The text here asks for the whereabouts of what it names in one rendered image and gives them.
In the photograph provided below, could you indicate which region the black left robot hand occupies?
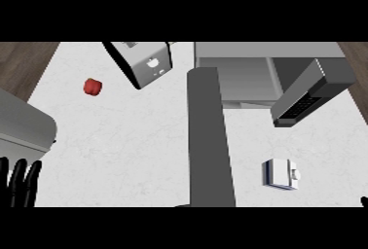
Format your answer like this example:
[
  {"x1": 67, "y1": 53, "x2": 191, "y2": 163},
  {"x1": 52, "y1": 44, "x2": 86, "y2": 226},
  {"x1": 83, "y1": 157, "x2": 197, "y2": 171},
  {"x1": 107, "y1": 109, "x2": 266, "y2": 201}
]
[{"x1": 0, "y1": 157, "x2": 43, "y2": 208}]

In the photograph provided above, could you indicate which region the white milk carton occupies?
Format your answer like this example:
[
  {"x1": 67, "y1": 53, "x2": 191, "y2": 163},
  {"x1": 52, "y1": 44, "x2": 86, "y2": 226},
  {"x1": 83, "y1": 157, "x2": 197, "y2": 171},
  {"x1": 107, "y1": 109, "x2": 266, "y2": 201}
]
[{"x1": 262, "y1": 158, "x2": 300, "y2": 191}]

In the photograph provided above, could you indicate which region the dark grey microwave door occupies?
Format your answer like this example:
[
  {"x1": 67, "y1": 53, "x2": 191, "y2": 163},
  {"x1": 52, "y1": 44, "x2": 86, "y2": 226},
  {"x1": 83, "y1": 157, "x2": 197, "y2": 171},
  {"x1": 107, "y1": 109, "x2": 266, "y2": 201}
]
[{"x1": 185, "y1": 66, "x2": 237, "y2": 208}]

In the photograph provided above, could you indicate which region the grey microwave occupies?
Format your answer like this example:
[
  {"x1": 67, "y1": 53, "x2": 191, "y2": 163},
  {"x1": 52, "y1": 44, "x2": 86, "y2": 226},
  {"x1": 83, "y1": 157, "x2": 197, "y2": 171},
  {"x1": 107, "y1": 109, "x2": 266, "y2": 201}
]
[{"x1": 193, "y1": 42, "x2": 358, "y2": 128}]

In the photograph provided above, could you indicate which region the rounded grey appliance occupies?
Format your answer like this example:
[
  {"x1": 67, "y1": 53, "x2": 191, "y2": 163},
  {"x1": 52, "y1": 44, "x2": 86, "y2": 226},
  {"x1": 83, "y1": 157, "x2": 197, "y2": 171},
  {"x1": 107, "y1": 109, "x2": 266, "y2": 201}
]
[{"x1": 0, "y1": 88, "x2": 60, "y2": 166}]

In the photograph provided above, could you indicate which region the red bell pepper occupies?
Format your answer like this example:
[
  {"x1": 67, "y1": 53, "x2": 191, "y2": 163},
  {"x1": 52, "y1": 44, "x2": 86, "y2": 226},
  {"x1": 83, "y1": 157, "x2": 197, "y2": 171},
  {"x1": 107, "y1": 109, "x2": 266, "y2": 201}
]
[{"x1": 82, "y1": 78, "x2": 104, "y2": 97}]

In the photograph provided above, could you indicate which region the silver toaster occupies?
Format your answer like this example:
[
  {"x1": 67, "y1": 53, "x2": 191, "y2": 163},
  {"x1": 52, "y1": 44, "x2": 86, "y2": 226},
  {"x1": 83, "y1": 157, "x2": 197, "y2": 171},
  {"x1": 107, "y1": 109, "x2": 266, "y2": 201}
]
[{"x1": 101, "y1": 42, "x2": 175, "y2": 90}]

